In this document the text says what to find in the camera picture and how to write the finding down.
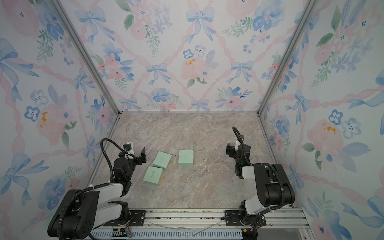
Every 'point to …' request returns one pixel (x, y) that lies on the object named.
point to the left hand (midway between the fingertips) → (137, 148)
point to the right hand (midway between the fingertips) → (237, 143)
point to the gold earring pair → (205, 160)
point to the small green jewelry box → (153, 175)
